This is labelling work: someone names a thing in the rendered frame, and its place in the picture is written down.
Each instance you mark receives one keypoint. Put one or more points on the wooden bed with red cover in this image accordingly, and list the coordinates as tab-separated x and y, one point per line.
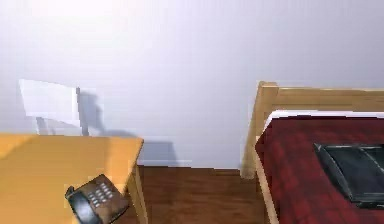
293	166

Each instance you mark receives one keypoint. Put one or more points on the white chair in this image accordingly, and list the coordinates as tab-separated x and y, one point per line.
50	101

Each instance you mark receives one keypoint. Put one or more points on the orange wooden desk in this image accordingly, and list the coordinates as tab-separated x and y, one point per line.
40	173

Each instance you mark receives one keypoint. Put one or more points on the black laptop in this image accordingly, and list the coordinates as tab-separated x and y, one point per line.
356	170

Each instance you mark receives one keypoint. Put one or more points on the black desk telephone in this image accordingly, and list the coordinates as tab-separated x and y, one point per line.
96	200

